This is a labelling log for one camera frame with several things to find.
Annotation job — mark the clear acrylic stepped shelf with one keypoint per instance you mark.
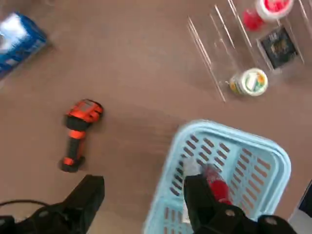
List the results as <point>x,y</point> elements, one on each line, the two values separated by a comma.
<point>219,48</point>

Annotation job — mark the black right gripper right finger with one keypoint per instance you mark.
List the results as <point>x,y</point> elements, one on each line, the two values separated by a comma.
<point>202,209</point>

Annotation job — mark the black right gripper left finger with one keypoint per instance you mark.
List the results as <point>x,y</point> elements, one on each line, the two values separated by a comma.
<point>80,209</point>

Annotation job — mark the light blue shopping basket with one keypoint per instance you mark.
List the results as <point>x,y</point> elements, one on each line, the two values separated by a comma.
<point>263,156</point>

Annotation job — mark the white jar green lid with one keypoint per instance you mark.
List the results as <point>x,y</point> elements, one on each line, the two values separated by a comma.
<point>251,81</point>

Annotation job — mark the red Coca-Cola bottle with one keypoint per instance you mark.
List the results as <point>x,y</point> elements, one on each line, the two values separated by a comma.
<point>219,187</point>

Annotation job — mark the orange black barcode scanner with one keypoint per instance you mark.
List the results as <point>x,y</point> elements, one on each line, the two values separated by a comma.
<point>78,124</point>

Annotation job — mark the red jar with lid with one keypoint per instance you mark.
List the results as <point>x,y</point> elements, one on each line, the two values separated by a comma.
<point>268,12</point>

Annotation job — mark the small black box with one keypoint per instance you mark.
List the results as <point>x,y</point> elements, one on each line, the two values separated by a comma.
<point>280,47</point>

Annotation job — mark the blue Oreo cookie box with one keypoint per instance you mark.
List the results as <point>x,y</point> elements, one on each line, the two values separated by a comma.
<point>22,46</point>

